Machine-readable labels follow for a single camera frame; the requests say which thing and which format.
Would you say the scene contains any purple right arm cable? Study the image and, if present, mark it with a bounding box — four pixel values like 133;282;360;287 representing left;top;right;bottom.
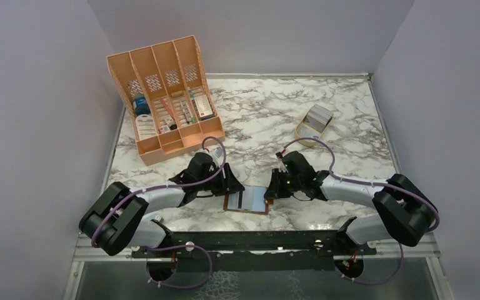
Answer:
281;137;441;286

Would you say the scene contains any black metal mounting rail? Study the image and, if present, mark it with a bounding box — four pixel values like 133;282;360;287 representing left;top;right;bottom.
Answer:
132;230;376;273

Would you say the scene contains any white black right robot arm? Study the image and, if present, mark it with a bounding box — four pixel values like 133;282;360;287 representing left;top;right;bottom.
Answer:
264;151;439;254

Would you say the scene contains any white label packet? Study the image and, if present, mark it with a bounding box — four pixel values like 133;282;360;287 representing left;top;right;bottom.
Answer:
135;114;157;140

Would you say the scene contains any brown leather card holder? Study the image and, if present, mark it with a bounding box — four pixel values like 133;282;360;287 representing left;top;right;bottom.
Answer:
223;186;273;215

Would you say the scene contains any white red card box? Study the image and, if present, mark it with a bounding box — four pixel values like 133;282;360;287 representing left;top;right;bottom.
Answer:
194;94;214;121

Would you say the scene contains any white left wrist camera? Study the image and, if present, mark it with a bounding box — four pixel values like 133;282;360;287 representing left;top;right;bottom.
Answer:
209;147;224;166

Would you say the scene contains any beige oval card tray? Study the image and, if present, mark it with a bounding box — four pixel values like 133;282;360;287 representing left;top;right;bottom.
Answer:
294;116;333;140

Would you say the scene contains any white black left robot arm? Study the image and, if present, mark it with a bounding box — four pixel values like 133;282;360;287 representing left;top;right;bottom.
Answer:
78;152;245;257

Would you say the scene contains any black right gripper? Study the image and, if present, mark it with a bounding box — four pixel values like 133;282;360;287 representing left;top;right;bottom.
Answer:
264;167;303;198

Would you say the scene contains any VIP card lying in tray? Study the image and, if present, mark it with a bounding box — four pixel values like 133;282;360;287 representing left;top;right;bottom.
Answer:
297;126;320;139

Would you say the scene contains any orange plastic desk organizer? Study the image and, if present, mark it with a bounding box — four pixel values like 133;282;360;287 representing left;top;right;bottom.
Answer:
106;36;225;166

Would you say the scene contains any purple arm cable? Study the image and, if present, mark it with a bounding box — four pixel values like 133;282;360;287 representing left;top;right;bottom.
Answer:
281;137;441;286
91;136;228;290

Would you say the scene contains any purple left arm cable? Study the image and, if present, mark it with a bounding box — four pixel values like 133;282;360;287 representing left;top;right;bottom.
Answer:
91;136;228;290

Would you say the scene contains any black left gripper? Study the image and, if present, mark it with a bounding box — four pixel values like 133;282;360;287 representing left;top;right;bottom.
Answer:
197;163;245;197

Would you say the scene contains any blue round tape roll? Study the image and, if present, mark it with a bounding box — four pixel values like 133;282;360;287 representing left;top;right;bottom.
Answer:
133;95;151;116

